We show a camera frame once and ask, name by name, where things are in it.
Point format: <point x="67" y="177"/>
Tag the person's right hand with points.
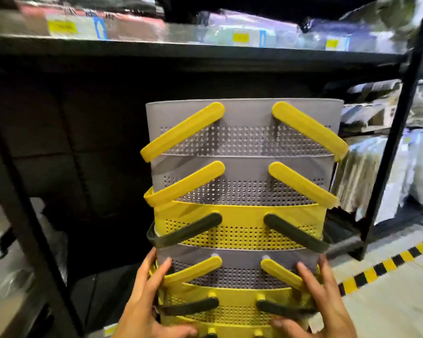
<point x="328" y="320"/>

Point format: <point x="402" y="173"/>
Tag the person's left hand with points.
<point x="141" y="306"/>

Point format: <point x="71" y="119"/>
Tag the stack of mixed baskets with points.
<point x="243" y="116"/>

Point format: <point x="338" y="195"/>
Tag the black metal shelf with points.
<point x="197" y="54"/>

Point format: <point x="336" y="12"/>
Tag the hanging white packets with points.
<point x="416" y="165"/>

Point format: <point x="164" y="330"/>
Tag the yellow white price label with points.
<point x="61" y="27"/>
<point x="333" y="43"/>
<point x="240" y="37"/>

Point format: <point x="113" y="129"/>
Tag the black red flat packs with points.
<point x="134" y="24"/>

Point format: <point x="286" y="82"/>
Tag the blue purple wrapped bundle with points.
<point x="366" y="35"/>
<point x="253" y="24"/>

